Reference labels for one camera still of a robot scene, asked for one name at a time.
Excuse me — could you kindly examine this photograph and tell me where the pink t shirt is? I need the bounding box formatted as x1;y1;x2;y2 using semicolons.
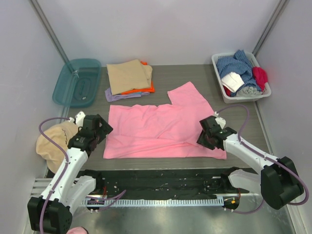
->
103;82;227;159

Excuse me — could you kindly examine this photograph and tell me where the lavender t shirt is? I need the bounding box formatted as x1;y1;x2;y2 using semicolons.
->
105;88;150;102

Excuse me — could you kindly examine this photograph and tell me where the beige t shirt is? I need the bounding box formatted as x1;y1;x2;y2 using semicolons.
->
107;59;153;95

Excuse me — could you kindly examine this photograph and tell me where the orange t shirt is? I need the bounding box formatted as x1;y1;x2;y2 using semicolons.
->
121;61;155;95

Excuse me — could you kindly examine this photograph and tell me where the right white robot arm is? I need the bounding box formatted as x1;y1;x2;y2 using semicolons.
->
197;116;307;210

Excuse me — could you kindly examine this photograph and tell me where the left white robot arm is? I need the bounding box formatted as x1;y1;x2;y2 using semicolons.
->
27;111;113;234

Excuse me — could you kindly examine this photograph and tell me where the red cloth in basket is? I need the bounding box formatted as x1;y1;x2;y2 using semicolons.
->
223;86;231;97

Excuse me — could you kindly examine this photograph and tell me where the teal plastic bin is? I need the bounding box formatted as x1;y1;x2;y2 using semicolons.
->
52;58;101;108

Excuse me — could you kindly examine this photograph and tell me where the beige crumpled cloth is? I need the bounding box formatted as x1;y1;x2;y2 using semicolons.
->
36;121;78;173

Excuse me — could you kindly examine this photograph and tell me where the grey cloth in basket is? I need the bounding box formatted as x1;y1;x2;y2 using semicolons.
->
236;86;263;98

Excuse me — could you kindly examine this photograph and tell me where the white cloth in basket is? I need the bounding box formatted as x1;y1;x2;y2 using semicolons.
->
221;72;245;93

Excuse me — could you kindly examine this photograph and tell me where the white plastic basket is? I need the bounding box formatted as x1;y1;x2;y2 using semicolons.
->
212;50;272;104

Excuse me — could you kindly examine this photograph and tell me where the magenta cloth in basket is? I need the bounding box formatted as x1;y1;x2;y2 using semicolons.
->
252;67;268;91

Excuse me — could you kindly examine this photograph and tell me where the blue checked shirt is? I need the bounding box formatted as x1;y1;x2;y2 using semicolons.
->
216;50;261;94

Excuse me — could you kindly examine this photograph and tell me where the pink cloth at bottom edge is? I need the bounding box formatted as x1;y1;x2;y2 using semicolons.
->
66;227;88;234

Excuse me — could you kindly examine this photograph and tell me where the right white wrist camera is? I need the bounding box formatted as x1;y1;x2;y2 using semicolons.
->
213;112;226;129

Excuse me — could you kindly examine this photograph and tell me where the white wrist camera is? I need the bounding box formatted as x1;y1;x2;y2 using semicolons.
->
213;112;226;129
68;111;86;127

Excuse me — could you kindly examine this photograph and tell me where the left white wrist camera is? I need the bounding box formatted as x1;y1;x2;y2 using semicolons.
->
68;111;86;127

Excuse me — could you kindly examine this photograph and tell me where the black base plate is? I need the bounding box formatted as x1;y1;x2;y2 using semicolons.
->
78;168;248;200

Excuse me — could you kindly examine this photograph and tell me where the white slotted cable duct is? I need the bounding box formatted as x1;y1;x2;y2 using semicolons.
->
81;197;224;209

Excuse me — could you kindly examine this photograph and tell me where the aluminium rail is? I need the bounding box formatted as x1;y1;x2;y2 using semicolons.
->
31;178;52;197

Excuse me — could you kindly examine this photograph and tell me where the left aluminium frame post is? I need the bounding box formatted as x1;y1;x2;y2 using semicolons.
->
29;0;69;63

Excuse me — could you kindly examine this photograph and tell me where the aluminium frame post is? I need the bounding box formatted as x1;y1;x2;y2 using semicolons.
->
29;0;69;63
252;0;290;57

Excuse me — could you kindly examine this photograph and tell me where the right aluminium frame post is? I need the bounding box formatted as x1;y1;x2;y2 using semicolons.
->
252;0;290;57

